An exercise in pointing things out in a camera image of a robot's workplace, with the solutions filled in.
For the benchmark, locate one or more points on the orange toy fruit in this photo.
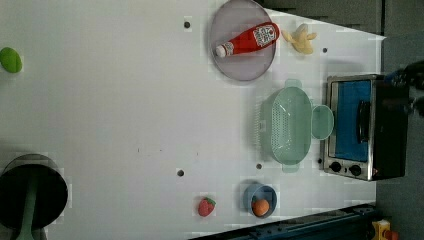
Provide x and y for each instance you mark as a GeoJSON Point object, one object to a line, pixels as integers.
{"type": "Point", "coordinates": [260, 207]}

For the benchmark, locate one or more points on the green plastic strainer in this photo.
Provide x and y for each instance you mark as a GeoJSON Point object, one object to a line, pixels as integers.
{"type": "Point", "coordinates": [285, 125]}

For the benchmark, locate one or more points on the yellow red toy block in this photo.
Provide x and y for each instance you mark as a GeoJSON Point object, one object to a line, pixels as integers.
{"type": "Point", "coordinates": [383, 231]}

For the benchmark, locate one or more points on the grey round plate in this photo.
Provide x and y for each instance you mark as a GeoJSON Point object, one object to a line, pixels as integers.
{"type": "Point", "coordinates": [231, 19]}

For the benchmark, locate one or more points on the red toy strawberry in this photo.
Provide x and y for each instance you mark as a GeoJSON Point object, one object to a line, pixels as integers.
{"type": "Point", "coordinates": [206, 206]}

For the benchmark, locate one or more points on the black round pot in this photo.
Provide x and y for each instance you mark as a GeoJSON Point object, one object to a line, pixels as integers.
{"type": "Point", "coordinates": [51, 194]}

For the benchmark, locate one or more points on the peeled toy banana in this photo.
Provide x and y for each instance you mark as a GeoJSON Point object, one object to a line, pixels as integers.
{"type": "Point", "coordinates": [300, 39]}

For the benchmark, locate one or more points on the green toy lime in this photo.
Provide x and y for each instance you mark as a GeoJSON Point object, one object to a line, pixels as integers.
{"type": "Point", "coordinates": [10, 60]}

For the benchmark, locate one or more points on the green cup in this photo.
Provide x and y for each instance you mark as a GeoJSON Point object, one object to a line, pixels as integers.
{"type": "Point", "coordinates": [322, 122]}

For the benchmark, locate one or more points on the blue small bowl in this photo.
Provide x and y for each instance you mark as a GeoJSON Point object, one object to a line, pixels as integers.
{"type": "Point", "coordinates": [258, 191]}

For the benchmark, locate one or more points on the red ketchup bottle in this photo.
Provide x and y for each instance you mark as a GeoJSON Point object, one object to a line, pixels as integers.
{"type": "Point", "coordinates": [252, 40]}

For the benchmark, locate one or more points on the green ladle handle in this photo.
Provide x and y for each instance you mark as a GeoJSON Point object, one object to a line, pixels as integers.
{"type": "Point", "coordinates": [28, 213]}

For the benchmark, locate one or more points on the black toaster oven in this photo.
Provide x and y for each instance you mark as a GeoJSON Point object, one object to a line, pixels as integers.
{"type": "Point", "coordinates": [369, 138]}

